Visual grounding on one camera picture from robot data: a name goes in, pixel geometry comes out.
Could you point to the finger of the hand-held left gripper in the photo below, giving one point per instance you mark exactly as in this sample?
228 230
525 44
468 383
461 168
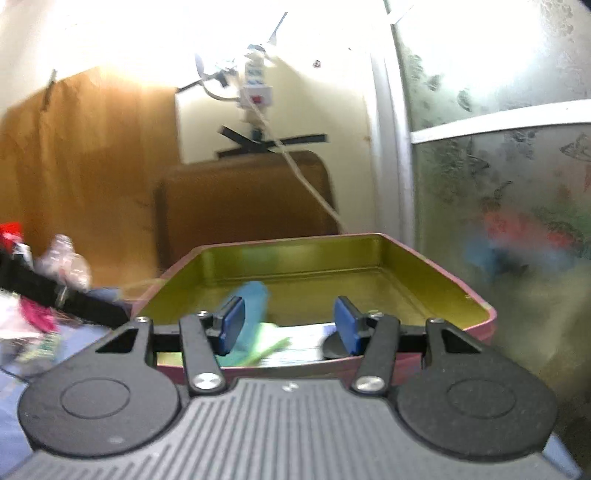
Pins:
78 302

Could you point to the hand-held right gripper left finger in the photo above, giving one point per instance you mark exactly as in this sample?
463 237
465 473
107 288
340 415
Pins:
232 321

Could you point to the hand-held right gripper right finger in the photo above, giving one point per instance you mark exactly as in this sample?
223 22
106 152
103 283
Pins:
347 323

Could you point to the teal soft pouch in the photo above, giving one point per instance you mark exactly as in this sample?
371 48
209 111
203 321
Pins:
254 300

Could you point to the light green soft item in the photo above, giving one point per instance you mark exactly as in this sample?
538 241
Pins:
268 334

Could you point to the pink fluffy sponge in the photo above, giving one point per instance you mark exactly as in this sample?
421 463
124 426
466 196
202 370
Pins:
39 316

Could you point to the green patterned packet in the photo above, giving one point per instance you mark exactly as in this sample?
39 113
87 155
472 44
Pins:
41 350

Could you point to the pink tin box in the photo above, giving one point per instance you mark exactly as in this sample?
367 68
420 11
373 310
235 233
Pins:
300 272

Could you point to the plastic bag of paper cups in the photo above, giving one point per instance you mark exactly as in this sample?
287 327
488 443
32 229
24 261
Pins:
64 265

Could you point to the clear plastic case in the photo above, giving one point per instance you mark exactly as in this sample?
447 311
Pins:
300 342

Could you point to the red snack packet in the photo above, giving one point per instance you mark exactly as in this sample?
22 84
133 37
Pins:
10 235

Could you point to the brown chair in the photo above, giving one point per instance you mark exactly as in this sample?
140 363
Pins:
240 203

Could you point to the blue checked tablecloth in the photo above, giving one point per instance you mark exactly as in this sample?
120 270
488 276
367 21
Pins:
11 415

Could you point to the wooden board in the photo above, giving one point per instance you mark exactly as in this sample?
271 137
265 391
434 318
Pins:
83 161

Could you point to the black tape cross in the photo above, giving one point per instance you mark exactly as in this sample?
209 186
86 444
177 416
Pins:
258 143

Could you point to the frosted patterned glass window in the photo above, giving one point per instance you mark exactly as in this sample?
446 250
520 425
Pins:
508 184

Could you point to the white power strip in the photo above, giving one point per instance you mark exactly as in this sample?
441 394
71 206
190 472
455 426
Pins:
255 78

